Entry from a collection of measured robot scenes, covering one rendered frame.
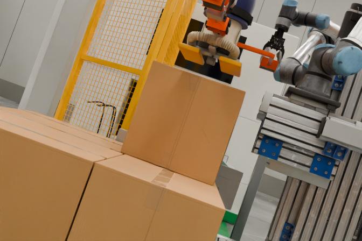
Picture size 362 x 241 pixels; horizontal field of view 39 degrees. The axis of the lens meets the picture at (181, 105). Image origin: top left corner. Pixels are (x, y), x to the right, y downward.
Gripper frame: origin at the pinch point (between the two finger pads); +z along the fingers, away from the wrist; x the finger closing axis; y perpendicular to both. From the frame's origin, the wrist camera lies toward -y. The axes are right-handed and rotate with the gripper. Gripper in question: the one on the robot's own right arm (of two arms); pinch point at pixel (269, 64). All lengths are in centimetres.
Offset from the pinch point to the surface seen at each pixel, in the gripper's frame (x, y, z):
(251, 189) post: 17, -65, 68
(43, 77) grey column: -138, -66, 45
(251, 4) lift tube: -16.9, 34.9, -17.4
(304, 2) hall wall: 46, -891, -321
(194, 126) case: -21, 60, 44
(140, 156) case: -37, 60, 63
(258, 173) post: 18, -65, 57
